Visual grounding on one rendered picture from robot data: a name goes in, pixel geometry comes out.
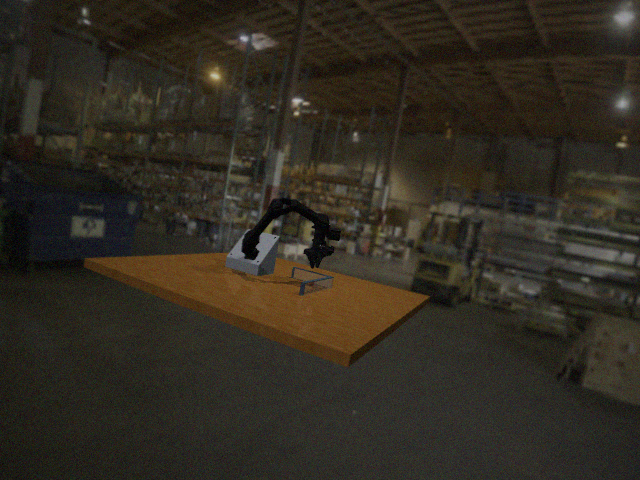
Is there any blue-grey l-shaped wall top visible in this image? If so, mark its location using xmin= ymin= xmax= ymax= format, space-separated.
xmin=293 ymin=267 xmax=334 ymax=296

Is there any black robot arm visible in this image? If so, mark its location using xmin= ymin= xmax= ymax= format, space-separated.
xmin=241 ymin=198 xmax=341 ymax=260

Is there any clear l-shaped low wall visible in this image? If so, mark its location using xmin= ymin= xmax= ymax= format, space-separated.
xmin=292 ymin=268 xmax=334 ymax=296

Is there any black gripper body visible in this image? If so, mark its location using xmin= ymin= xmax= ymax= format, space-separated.
xmin=303 ymin=238 xmax=326 ymax=256

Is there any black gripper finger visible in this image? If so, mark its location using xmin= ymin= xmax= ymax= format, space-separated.
xmin=306 ymin=254 xmax=319 ymax=269
xmin=315 ymin=254 xmax=326 ymax=268

